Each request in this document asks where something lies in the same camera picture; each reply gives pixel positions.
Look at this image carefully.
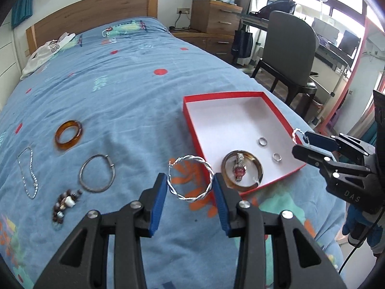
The twisted silver hoop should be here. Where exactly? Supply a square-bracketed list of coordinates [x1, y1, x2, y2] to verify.
[292, 128, 310, 145]
[167, 155, 214, 203]

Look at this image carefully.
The dark brown bangle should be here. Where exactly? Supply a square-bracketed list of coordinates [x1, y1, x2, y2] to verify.
[221, 150, 264, 192]

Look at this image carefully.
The brown bead bracelet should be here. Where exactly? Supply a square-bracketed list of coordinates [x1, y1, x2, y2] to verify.
[51, 188, 84, 224]

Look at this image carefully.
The silver red wristwatch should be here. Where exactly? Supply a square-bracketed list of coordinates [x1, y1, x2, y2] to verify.
[232, 152, 247, 183]

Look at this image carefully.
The silver bead necklace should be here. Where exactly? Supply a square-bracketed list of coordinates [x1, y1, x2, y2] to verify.
[17, 146, 39, 200]

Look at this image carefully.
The thin silver bangle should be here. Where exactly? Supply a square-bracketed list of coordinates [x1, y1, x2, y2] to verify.
[78, 153, 116, 193]

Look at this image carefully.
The amber bangle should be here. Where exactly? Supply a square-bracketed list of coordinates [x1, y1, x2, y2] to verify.
[55, 120, 83, 151]

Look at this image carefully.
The red jewelry box tray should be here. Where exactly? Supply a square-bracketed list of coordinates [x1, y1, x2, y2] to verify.
[183, 91, 304, 196]

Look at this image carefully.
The blue gloved hand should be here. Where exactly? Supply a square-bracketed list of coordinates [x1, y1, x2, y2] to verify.
[342, 205, 384, 258]

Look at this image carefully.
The desk with monitors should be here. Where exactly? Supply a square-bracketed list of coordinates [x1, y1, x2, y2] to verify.
[239, 14, 355, 97]

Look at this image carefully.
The grey chair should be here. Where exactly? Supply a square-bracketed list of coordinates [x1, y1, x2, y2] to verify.
[251, 11, 319, 118]

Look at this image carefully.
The dark blue hanging bag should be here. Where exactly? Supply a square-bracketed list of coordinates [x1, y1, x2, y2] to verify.
[231, 24, 253, 66]

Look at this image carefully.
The blue patterned bed cover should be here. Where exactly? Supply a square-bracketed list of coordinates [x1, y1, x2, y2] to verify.
[1, 18, 345, 288]

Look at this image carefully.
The black backpack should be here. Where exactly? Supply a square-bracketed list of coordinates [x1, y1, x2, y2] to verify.
[256, 0, 296, 20]

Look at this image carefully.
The wooden drawer cabinet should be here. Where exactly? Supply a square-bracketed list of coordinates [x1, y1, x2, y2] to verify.
[172, 0, 242, 63]

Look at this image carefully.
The white wardrobe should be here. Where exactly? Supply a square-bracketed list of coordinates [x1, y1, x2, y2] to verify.
[0, 20, 21, 110]

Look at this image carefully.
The white garment on bed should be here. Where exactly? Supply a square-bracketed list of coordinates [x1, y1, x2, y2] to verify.
[20, 32, 76, 80]

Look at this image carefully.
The wooden headboard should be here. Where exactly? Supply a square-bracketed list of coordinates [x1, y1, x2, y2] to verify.
[26, 0, 158, 53]

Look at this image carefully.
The teal curtain left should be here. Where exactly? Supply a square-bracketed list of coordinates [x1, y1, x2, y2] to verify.
[11, 0, 33, 29]

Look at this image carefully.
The wall power socket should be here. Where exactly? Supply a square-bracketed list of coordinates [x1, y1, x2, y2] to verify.
[177, 8, 190, 14]

